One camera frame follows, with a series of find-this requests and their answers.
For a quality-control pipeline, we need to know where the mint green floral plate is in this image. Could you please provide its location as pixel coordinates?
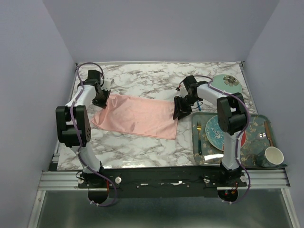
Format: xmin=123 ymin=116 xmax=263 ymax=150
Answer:
xmin=211 ymin=74 xmax=242 ymax=94

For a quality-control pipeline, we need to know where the wooden handled knife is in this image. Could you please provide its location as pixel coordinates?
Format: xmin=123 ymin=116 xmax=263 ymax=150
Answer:
xmin=264 ymin=120 xmax=274 ymax=147

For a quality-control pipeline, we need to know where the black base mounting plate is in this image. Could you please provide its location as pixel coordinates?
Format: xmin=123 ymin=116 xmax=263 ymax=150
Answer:
xmin=78 ymin=166 xmax=247 ymax=199

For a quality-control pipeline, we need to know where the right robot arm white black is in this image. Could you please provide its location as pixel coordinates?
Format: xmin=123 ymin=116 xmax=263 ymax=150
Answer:
xmin=173 ymin=75 xmax=250 ymax=186

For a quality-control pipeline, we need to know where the white paper cup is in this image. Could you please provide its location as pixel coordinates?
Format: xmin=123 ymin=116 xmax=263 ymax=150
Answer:
xmin=265 ymin=146 xmax=284 ymax=165

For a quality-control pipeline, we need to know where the green floral serving tray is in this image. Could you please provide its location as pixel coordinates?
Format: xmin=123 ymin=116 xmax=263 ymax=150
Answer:
xmin=192 ymin=112 xmax=287 ymax=169

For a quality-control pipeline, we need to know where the gold fork green handle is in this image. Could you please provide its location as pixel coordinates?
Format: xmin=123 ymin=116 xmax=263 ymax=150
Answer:
xmin=197 ymin=121 xmax=202 ymax=155

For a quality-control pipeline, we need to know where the pink cloth napkin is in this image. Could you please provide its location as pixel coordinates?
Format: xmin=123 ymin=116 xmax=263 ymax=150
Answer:
xmin=91 ymin=94 xmax=178 ymax=140

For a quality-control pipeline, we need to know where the red and teal plate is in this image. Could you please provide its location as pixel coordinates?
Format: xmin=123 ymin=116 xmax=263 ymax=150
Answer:
xmin=205 ymin=115 xmax=247 ymax=152

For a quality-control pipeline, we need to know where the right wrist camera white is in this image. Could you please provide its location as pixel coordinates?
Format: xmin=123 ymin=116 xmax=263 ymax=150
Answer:
xmin=176 ymin=87 xmax=188 ymax=97

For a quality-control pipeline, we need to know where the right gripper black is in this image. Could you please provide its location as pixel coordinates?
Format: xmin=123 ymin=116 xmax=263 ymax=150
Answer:
xmin=172 ymin=95 xmax=199 ymax=121

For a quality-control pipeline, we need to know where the silver spoon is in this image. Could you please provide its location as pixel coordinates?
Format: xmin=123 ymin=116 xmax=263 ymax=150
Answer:
xmin=251 ymin=132 xmax=267 ymax=143

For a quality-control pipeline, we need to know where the aluminium frame rail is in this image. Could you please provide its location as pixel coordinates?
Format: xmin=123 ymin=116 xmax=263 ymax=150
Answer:
xmin=38 ymin=169 xmax=290 ymax=191

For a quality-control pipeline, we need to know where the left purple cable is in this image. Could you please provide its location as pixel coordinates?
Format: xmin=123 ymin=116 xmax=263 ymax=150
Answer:
xmin=71 ymin=62 xmax=118 ymax=207

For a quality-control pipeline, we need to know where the blue handled utensil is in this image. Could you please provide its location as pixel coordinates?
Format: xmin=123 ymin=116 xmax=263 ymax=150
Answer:
xmin=196 ymin=101 xmax=202 ymax=112

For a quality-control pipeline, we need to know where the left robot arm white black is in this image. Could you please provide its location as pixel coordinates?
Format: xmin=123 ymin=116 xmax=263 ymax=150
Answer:
xmin=56 ymin=69 xmax=111 ymax=188

